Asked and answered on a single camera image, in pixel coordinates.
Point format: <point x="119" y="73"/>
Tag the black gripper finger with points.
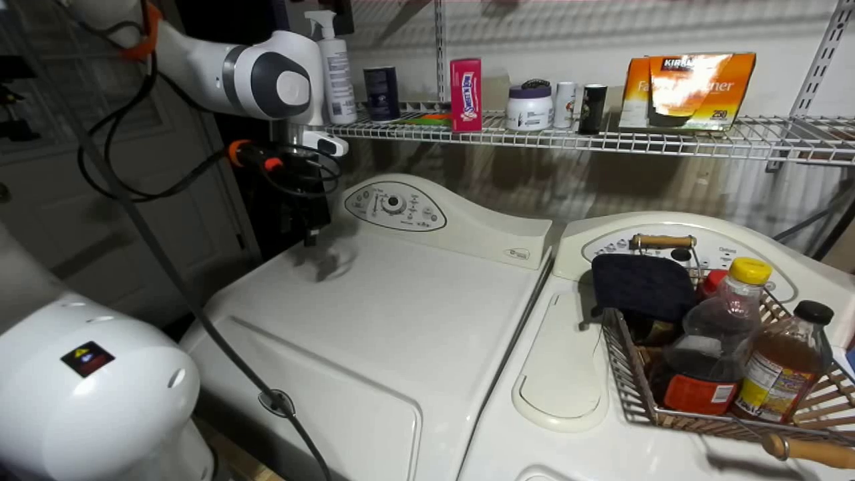
<point x="329" y="250"/>
<point x="314" y="252"/>

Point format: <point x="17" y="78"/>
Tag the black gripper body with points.
<point x="309" y="181"/>

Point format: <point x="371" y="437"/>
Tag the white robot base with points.
<point x="89" y="393"/>

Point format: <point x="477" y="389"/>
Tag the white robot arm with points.
<point x="276" y="78"/>

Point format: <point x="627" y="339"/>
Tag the cream washing machine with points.
<point x="375" y="371"/>

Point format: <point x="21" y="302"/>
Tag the cream dryer machine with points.
<point x="564" y="407"/>

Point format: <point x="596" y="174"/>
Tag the washer oval control panel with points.
<point x="397" y="206"/>

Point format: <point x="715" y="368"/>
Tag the white spray bottle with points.
<point x="341" y="101"/>

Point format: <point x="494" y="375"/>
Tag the dark blue box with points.
<point x="381" y="95"/>

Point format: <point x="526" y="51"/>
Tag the pink box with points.
<point x="465" y="95"/>

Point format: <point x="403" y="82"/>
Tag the white cream jar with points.
<point x="530" y="106"/>

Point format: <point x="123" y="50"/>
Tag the small white bottle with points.
<point x="564" y="103"/>

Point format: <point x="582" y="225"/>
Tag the black small container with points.
<point x="594" y="95"/>

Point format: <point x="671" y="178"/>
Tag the black cloth pad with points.
<point x="642" y="284"/>

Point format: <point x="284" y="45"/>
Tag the orange cardboard box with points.
<point x="685" y="91"/>

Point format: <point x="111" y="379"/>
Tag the dark jar orange label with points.
<point x="699" y="383"/>

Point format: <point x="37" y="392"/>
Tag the red cap bottle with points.
<point x="713" y="282"/>

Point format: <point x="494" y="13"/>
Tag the yellow cap sauce bottle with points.
<point x="727" y="316"/>

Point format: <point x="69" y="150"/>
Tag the black cap vinegar bottle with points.
<point x="787" y="360"/>

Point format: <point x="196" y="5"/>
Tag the white wire shelf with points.
<point x="797" y="106"/>

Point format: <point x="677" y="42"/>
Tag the wire basket with wooden handles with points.
<point x="821" y="427"/>

